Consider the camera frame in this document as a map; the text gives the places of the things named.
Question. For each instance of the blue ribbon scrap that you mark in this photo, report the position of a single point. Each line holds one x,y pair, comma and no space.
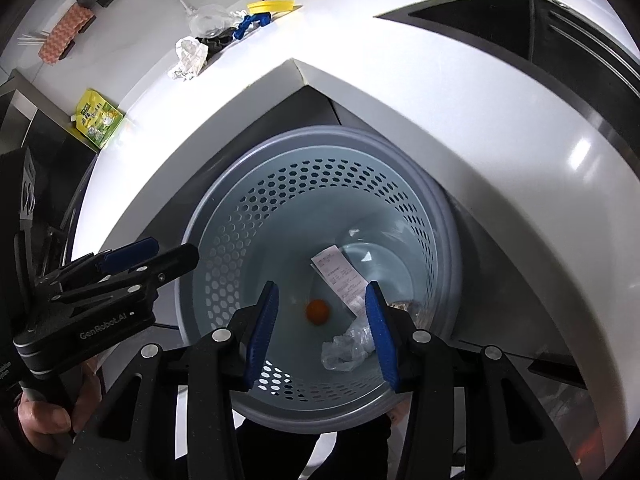
251,21

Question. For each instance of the orange wavy sponge cloth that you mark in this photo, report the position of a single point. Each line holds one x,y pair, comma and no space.
64,32

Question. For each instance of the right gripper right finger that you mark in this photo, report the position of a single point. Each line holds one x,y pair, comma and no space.
380,322

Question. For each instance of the black kitchen sink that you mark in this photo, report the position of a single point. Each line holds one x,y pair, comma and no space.
554,45

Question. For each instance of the person's left hand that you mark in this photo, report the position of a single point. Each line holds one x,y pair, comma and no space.
48,426

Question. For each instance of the black cloth rag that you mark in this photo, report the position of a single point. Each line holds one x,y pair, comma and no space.
218,43

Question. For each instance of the yellow plastic bowl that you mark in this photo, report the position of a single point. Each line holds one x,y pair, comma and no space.
271,6

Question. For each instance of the red white snack wrapper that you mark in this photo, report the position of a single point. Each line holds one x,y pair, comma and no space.
421,315

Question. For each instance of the clear plastic bag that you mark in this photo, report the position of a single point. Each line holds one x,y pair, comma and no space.
345,352

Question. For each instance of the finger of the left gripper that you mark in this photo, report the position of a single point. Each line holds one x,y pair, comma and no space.
162,269
130,255

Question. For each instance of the green yellow refill pouch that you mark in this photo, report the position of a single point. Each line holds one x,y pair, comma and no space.
96,118

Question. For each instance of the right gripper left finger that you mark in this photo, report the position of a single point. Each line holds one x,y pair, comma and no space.
260,325

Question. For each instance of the grey perforated trash bin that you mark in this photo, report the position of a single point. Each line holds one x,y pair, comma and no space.
321,212

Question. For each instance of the white receipt paper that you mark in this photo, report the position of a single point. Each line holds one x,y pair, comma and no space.
342,278

